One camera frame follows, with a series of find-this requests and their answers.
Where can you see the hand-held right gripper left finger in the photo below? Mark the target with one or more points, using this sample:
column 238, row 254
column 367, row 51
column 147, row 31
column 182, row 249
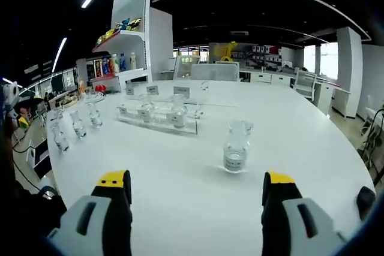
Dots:
column 93, row 226

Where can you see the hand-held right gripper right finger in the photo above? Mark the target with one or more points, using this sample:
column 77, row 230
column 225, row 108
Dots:
column 300, row 226

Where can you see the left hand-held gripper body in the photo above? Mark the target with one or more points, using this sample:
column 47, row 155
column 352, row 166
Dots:
column 10, row 94

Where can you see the clear acrylic reagent rack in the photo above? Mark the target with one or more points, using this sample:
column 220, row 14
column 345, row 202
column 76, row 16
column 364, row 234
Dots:
column 162, row 127

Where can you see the orange figure bottle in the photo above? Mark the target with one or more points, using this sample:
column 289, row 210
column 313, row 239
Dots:
column 82, row 89

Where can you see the cream drink bottle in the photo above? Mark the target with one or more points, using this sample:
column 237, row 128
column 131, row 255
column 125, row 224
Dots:
column 133, row 61
column 115, row 64

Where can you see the person's left hand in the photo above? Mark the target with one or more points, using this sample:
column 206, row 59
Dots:
column 7, row 133

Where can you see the white box with black inside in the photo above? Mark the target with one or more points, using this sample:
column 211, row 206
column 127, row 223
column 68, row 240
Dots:
column 40, row 155

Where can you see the basket of bread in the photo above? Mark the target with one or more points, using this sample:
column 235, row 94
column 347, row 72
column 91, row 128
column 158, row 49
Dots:
column 70, row 102

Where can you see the short ceiling light strip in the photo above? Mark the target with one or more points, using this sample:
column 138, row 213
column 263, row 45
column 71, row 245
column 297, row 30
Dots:
column 59, row 54

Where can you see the black puck-shaped object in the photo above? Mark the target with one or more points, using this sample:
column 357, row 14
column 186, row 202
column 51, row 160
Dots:
column 366, row 202

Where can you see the red rounded object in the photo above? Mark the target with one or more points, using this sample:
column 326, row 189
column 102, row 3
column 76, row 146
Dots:
column 100, row 88

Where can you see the dark red snack can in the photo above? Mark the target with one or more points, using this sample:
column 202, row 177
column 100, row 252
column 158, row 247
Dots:
column 98, row 68

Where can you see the orange snack can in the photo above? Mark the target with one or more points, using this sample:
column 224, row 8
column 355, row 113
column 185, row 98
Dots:
column 110, row 66

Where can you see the row of colourful snack bags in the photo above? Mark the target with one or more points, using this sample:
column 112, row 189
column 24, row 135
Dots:
column 132, row 24

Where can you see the white display shelf unit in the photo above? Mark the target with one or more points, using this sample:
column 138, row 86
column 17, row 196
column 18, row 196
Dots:
column 132, row 7

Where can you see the white mesh office chair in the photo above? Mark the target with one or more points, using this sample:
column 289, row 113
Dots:
column 186, row 68
column 228, row 71
column 202, row 72
column 304, row 83

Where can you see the white tall cabinet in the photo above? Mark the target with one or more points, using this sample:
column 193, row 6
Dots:
column 162, row 46

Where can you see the white office desk with drawers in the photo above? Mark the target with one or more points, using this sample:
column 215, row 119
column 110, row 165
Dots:
column 279, row 80

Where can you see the far shelf of small boxes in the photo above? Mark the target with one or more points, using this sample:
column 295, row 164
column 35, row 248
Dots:
column 261, row 55

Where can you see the ceiling air vent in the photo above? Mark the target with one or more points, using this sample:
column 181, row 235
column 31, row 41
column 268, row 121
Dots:
column 239, row 32

